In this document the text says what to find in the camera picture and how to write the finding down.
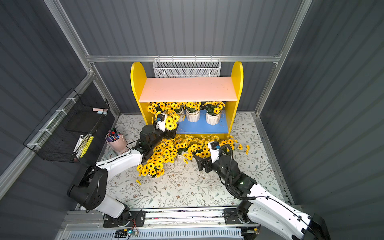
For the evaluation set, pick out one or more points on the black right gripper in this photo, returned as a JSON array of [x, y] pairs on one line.
[[205, 163]]

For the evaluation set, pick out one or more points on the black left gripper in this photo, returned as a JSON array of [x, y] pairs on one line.
[[169, 132]]

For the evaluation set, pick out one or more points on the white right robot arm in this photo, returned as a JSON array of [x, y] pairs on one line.
[[257, 204]]

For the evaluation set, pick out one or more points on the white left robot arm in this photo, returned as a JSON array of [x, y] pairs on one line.
[[89, 187]]

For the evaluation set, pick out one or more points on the sunflower pot back row left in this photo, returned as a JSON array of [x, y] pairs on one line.
[[157, 108]]

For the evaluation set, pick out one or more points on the sunflower pot row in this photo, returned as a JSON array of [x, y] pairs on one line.
[[193, 111], [157, 108], [177, 108]]

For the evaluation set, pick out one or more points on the sunflower pot back row middle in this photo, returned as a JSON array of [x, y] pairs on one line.
[[177, 108]]

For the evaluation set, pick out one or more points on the sunflower pot back row right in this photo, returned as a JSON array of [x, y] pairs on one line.
[[193, 111]]

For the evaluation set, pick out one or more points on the yellow wooden shelf unit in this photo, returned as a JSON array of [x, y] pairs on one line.
[[201, 89]]

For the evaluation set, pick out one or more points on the pink metal marker bucket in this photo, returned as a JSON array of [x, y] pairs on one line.
[[117, 141]]

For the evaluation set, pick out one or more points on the pink and blue sticky notes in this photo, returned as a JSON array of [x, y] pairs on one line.
[[100, 111]]

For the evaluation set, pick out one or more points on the yellow book in basket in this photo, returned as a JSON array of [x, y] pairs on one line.
[[84, 146]]

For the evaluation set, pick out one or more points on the white marker in basket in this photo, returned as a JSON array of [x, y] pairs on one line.
[[79, 141]]

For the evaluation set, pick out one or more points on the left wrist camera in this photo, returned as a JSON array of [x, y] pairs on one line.
[[161, 122]]

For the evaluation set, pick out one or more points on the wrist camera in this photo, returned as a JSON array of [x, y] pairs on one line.
[[161, 122], [214, 148]]

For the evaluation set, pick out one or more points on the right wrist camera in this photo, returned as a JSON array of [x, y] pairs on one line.
[[214, 148]]

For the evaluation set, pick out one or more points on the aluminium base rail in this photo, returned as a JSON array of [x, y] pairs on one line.
[[193, 217]]

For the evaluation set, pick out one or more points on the white wire wall basket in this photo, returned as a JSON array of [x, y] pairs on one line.
[[164, 69]]

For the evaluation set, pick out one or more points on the black wire wall basket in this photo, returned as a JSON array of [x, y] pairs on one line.
[[56, 140]]

